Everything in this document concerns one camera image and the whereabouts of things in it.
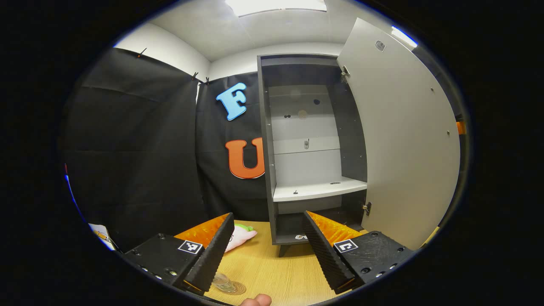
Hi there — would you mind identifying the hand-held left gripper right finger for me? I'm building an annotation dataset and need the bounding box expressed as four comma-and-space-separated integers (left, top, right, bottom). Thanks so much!
303, 210, 416, 295

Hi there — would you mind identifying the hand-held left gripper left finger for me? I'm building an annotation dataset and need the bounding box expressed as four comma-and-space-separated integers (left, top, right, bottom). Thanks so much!
123, 212, 235, 296

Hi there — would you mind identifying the clear plastic bottle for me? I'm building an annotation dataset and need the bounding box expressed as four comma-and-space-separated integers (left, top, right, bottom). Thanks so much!
211, 273, 238, 294

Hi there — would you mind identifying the round wooden coaster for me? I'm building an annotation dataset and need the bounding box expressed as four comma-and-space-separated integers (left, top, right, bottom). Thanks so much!
215, 280, 247, 296

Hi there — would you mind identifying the beige cabinet door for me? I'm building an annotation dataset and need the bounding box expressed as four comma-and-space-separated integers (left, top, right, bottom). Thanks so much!
337, 17, 462, 251

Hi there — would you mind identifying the dark grey cabinet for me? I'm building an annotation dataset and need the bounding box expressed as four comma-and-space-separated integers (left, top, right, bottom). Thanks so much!
256, 53, 369, 258

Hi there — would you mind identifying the white cabinet shelf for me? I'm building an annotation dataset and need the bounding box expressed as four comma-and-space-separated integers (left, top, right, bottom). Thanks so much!
272, 176, 368, 203

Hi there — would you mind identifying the pink and green plush toy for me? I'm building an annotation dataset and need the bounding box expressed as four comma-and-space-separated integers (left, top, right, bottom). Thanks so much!
224, 223, 258, 253

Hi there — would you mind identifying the narrow ceiling light panel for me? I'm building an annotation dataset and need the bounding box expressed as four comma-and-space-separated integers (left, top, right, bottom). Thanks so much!
391, 25, 418, 48

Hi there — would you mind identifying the white paper sheet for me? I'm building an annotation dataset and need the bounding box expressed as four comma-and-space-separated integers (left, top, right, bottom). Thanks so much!
88, 223, 119, 251

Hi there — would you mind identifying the black backdrop cloth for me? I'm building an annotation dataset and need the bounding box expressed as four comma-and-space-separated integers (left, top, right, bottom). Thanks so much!
59, 45, 468, 253

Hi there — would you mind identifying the large ceiling light panel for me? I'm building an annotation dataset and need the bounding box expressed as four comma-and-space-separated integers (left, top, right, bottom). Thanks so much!
224, 0, 328, 17

